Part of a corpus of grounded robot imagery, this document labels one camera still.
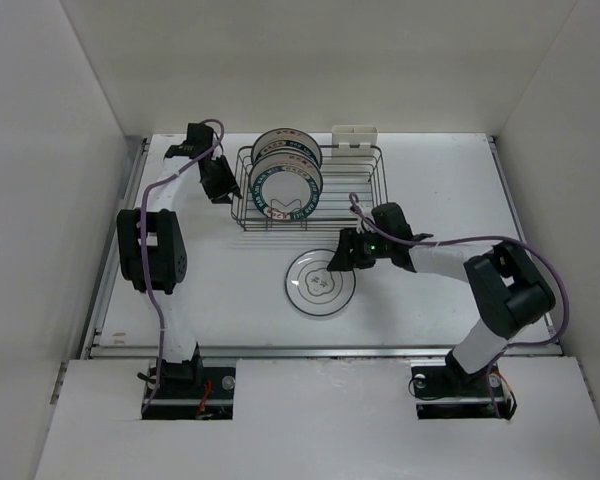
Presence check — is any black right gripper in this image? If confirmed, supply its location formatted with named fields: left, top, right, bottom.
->
left=326, top=226, right=392, bottom=271

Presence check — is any white plate black flower outline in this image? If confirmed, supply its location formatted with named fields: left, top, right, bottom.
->
left=284, top=249, right=357, bottom=318

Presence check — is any plate with dark green rim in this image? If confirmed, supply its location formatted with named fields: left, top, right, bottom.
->
left=249, top=164, right=323, bottom=221

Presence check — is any grey wire dish rack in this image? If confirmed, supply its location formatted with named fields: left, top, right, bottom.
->
left=231, top=144, right=388, bottom=231

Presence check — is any orange sunburst plate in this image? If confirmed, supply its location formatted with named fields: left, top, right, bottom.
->
left=251, top=152, right=320, bottom=176
left=251, top=128, right=323, bottom=167

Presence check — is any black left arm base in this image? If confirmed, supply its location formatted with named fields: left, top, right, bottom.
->
left=138, top=364, right=236, bottom=421

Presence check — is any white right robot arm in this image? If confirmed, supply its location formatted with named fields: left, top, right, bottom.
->
left=327, top=194, right=556, bottom=394

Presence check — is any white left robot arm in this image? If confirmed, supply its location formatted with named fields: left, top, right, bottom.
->
left=116, top=119, right=242, bottom=397

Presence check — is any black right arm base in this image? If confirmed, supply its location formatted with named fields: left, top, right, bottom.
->
left=408, top=364, right=518, bottom=421

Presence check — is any white plastic cutlery holder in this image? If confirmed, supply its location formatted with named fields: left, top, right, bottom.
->
left=331, top=125, right=379, bottom=150

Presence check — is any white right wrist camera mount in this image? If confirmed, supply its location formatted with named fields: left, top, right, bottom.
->
left=349, top=192, right=375, bottom=233

